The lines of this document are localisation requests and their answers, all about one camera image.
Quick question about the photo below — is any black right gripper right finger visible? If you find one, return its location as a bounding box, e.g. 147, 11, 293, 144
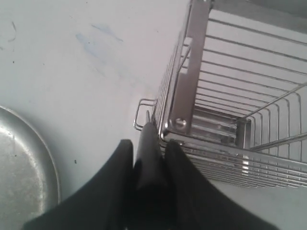
165, 140, 276, 230

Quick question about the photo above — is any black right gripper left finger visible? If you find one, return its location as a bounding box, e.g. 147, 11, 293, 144
23, 139, 133, 230

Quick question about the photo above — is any black handled knife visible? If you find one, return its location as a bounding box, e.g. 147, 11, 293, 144
135, 111, 168, 190

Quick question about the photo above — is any round stainless steel plate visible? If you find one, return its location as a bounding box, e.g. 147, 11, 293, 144
0, 107, 61, 230

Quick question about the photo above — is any steel wire utensil rack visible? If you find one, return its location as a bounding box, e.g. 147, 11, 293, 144
139, 0, 307, 187

